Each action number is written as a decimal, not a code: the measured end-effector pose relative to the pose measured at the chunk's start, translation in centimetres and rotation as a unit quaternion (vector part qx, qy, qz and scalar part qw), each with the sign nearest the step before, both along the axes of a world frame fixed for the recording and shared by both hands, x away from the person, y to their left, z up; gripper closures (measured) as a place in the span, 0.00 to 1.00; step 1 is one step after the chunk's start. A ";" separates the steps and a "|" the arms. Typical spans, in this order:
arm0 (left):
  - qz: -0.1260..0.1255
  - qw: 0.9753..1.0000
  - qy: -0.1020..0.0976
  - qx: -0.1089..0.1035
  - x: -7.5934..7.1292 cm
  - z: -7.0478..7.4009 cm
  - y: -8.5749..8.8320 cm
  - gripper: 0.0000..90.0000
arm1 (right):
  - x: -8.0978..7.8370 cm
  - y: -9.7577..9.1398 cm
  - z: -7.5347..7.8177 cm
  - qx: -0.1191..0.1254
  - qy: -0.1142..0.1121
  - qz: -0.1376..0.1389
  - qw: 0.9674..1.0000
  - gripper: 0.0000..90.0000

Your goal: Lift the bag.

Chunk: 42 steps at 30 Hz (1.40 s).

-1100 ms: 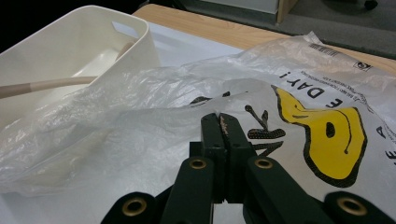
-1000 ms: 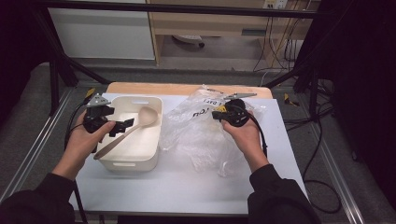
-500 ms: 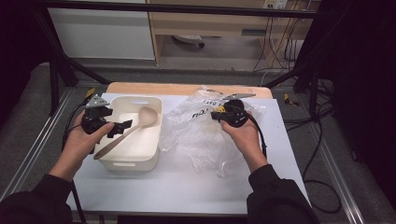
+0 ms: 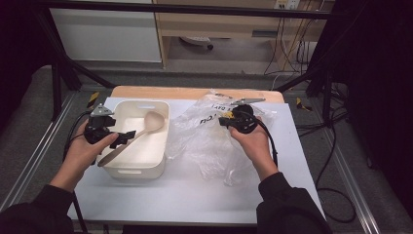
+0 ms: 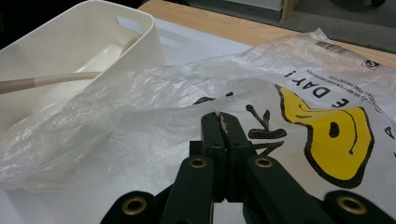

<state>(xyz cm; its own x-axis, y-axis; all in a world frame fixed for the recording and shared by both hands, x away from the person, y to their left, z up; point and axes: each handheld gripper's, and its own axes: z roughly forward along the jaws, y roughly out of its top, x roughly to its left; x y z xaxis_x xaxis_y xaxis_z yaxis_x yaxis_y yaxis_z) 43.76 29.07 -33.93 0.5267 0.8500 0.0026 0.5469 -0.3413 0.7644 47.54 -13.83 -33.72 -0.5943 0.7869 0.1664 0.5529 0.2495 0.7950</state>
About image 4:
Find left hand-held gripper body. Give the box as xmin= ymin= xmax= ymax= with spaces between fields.
xmin=83 ymin=103 xmax=117 ymax=144

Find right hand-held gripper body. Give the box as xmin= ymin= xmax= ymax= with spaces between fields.
xmin=230 ymin=97 xmax=267 ymax=135

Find white plastic bin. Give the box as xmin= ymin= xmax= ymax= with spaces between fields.
xmin=96 ymin=99 xmax=171 ymax=179

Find wooden spoon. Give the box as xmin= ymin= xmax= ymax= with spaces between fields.
xmin=96 ymin=110 xmax=166 ymax=168

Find clear plastic bag yellow face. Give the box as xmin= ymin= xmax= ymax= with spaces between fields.
xmin=165 ymin=90 xmax=279 ymax=188

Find person's left hand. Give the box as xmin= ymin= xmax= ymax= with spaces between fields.
xmin=66 ymin=120 xmax=120 ymax=170

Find person's right hand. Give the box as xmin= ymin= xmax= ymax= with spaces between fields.
xmin=228 ymin=116 xmax=276 ymax=174

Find wooden board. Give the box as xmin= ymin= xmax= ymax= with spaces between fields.
xmin=110 ymin=85 xmax=285 ymax=104

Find black metal stand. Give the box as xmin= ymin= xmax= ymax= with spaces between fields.
xmin=276 ymin=61 xmax=335 ymax=126
xmin=32 ymin=9 xmax=116 ymax=121

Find white board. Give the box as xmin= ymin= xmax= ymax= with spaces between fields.
xmin=67 ymin=97 xmax=325 ymax=227

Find grey chair base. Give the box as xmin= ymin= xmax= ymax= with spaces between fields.
xmin=179 ymin=35 xmax=214 ymax=51

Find white cabinet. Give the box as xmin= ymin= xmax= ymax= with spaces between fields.
xmin=50 ymin=8 xmax=163 ymax=63

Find wooden desk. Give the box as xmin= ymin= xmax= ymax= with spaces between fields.
xmin=152 ymin=0 xmax=335 ymax=69

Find black curtain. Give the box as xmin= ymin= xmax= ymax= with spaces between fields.
xmin=311 ymin=0 xmax=413 ymax=209
xmin=0 ymin=0 xmax=56 ymax=128

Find black metal crossbar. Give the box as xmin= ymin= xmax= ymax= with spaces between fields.
xmin=35 ymin=0 xmax=335 ymax=20

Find white power strip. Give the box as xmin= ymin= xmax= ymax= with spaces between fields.
xmin=274 ymin=0 xmax=301 ymax=11

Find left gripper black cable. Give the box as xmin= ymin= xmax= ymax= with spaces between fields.
xmin=62 ymin=110 xmax=95 ymax=234

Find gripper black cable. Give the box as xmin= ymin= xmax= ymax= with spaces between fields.
xmin=242 ymin=109 xmax=357 ymax=224
xmin=62 ymin=110 xmax=95 ymax=234

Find aluminium rail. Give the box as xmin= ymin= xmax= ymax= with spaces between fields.
xmin=0 ymin=92 xmax=77 ymax=213
xmin=319 ymin=130 xmax=381 ymax=234

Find black floor cables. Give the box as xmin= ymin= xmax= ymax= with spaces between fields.
xmin=295 ymin=106 xmax=349 ymax=137

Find bundle of hanging cables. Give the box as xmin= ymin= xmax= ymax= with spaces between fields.
xmin=263 ymin=13 xmax=320 ymax=77

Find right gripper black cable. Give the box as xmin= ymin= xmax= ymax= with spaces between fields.
xmin=242 ymin=109 xmax=357 ymax=224

